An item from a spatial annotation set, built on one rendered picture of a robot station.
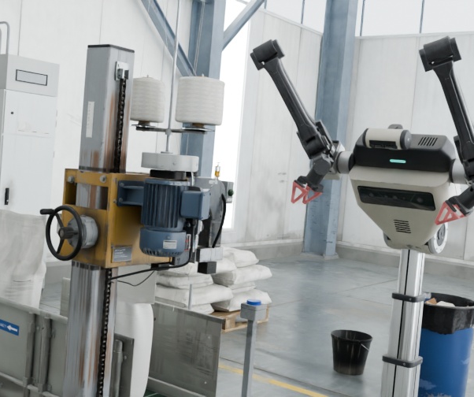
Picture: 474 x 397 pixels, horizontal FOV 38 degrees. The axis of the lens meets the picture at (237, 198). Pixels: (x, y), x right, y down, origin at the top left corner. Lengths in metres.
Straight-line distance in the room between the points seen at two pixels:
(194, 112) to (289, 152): 8.35
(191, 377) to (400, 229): 1.13
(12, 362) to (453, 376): 2.65
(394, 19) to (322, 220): 3.37
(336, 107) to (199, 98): 8.92
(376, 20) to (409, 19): 0.56
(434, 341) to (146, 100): 2.61
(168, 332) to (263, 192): 7.08
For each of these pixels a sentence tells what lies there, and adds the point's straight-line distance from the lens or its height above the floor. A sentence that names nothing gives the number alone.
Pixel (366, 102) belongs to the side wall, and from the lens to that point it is 11.22.
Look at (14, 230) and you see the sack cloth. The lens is 3.43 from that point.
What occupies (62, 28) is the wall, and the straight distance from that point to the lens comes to 7.34.
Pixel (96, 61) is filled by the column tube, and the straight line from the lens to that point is 2.37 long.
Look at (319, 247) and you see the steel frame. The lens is 11.24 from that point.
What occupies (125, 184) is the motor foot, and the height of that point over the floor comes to 1.30.
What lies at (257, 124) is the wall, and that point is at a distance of 9.88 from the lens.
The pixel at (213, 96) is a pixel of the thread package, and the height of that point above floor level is 1.62.
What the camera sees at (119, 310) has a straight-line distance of 2.81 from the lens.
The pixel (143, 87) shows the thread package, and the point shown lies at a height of 1.65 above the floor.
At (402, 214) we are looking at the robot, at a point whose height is 1.27.
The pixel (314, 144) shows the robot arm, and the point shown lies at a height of 1.50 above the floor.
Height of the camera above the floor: 1.41
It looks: 3 degrees down
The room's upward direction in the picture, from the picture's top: 5 degrees clockwise
